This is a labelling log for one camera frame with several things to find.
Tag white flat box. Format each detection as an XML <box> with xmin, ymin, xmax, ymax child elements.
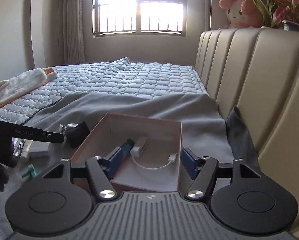
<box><xmin>28</xmin><ymin>141</ymin><xmax>52</xmax><ymax>158</ymax></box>

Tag white usb adapter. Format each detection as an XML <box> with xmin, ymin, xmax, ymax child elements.
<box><xmin>130</xmin><ymin>137</ymin><xmax>148</xmax><ymax>158</ymax></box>

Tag grey fleece blanket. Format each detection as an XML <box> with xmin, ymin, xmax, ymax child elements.
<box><xmin>0</xmin><ymin>90</ymin><xmax>234</xmax><ymax>240</ymax></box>

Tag pink plush bunny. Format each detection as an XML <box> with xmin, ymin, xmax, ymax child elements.
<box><xmin>218</xmin><ymin>0</ymin><xmax>264</xmax><ymax>29</ymax></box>

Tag white orange plush toy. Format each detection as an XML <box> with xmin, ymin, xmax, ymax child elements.
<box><xmin>0</xmin><ymin>68</ymin><xmax>58</xmax><ymax>108</ymax></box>

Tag white cream tube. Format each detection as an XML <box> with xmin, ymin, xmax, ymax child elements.
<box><xmin>20</xmin><ymin>140</ymin><xmax>33</xmax><ymax>163</ymax></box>

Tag white short cable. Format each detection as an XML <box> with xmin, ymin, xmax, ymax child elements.
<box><xmin>131</xmin><ymin>153</ymin><xmax>178</xmax><ymax>170</ymax></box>

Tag pink cardboard box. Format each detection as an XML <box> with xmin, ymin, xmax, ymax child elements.
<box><xmin>71</xmin><ymin>113</ymin><xmax>182</xmax><ymax>192</ymax></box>

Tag white plug adapter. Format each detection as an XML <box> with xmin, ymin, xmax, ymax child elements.
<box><xmin>58</xmin><ymin>123</ymin><xmax>78</xmax><ymax>134</ymax></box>

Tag barred window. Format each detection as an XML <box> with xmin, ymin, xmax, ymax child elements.
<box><xmin>92</xmin><ymin>0</ymin><xmax>188</xmax><ymax>37</ymax></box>

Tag beige padded headboard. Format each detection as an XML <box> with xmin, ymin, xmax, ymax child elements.
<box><xmin>195</xmin><ymin>28</ymin><xmax>299</xmax><ymax>238</ymax></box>

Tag black cube charger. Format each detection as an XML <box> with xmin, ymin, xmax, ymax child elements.
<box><xmin>64</xmin><ymin>121</ymin><xmax>90</xmax><ymax>148</ymax></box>

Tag quilted grey bed cover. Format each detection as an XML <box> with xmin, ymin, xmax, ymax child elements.
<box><xmin>0</xmin><ymin>57</ymin><xmax>207</xmax><ymax>125</ymax></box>

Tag potted plant pink leaves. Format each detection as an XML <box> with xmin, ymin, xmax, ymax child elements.
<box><xmin>252</xmin><ymin>0</ymin><xmax>299</xmax><ymax>32</ymax></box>

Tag beige curtain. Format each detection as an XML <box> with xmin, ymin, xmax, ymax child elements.
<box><xmin>58</xmin><ymin>0</ymin><xmax>85</xmax><ymax>64</ymax></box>

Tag dark grey cloth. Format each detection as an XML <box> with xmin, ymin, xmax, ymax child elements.
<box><xmin>226</xmin><ymin>107</ymin><xmax>259</xmax><ymax>169</ymax></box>

